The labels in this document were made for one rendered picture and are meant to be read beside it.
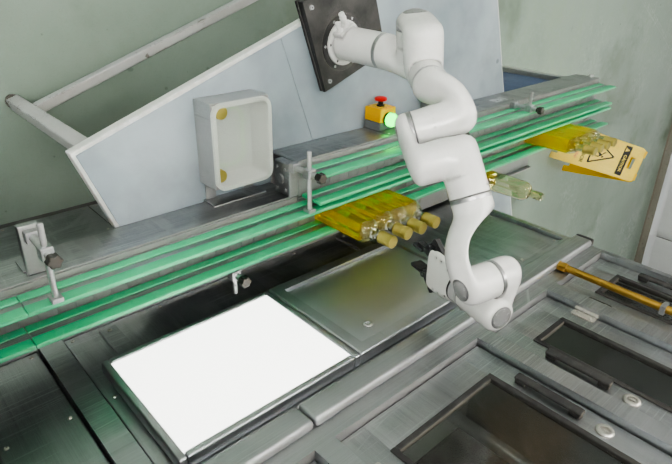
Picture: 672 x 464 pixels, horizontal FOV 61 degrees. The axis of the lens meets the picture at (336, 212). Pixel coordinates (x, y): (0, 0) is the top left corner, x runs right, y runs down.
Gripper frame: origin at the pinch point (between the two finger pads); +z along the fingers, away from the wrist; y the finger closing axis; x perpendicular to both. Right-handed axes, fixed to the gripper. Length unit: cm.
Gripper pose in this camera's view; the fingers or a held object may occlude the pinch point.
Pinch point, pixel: (420, 255)
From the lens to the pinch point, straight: 140.2
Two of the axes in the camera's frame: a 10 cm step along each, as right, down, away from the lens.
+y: 0.2, -9.1, -4.1
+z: -4.5, -3.8, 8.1
